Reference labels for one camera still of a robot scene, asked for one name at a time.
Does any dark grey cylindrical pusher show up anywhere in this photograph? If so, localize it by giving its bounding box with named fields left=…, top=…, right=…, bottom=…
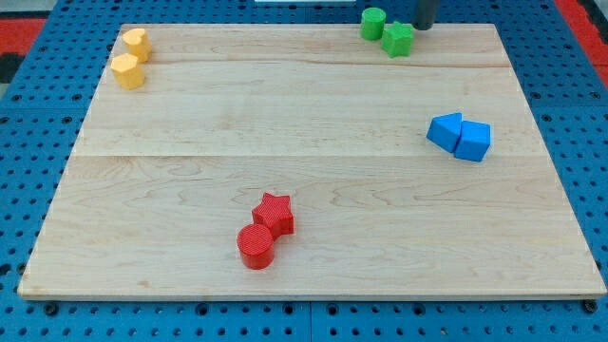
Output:
left=411, top=0, right=440, bottom=30

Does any yellow hexagon block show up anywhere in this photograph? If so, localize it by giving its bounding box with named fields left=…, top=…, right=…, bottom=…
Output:
left=110, top=53, right=145, bottom=89

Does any yellow heart block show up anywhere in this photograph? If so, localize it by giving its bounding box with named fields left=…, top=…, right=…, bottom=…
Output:
left=122, top=28, right=152, bottom=63

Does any green star block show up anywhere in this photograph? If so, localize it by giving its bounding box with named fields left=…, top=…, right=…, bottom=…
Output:
left=381, top=21, right=414, bottom=58

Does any green cylinder block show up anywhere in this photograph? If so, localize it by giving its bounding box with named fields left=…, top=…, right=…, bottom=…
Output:
left=360, top=7, right=387, bottom=41

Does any blue triangle block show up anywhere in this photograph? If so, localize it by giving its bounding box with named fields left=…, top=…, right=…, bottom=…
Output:
left=427, top=112, right=463, bottom=153

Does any blue cube block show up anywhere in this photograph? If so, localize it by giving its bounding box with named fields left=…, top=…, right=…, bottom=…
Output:
left=453, top=121, right=492, bottom=162

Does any red star block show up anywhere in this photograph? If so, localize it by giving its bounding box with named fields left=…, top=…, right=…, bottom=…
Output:
left=252, top=193, right=295, bottom=239

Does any red cylinder block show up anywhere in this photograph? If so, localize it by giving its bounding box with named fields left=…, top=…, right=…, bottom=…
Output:
left=237, top=223, right=275, bottom=270

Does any wooden board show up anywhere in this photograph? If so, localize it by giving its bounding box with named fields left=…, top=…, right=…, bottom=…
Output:
left=18, top=24, right=606, bottom=301

